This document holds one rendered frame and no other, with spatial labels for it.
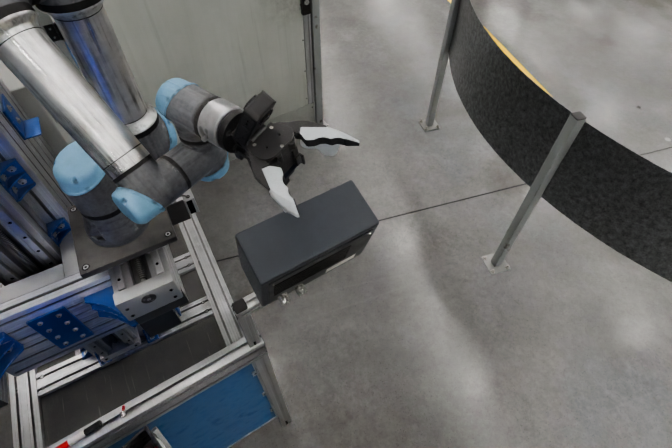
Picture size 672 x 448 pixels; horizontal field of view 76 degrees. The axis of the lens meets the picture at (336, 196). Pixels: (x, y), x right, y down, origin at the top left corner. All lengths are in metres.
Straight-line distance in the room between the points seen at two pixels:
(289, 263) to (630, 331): 1.92
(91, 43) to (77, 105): 0.18
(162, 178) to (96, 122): 0.13
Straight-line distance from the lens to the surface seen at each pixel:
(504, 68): 1.91
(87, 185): 1.03
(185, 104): 0.76
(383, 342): 2.06
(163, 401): 1.16
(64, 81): 0.79
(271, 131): 0.67
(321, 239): 0.82
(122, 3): 2.07
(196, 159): 0.81
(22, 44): 0.81
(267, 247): 0.81
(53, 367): 2.07
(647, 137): 3.44
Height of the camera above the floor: 1.92
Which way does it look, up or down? 51 degrees down
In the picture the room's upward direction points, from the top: straight up
